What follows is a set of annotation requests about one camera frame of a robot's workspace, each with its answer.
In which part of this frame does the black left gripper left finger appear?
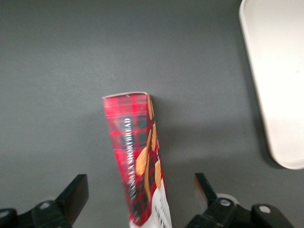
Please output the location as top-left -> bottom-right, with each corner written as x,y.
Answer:
32,174 -> 90,228

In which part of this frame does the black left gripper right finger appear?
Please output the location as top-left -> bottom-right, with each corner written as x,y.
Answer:
187,172 -> 241,228

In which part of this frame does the red tartan cookie box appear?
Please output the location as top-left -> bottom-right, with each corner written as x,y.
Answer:
102,92 -> 173,228

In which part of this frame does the white rectangular tray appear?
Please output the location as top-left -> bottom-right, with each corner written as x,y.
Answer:
238,0 -> 304,170

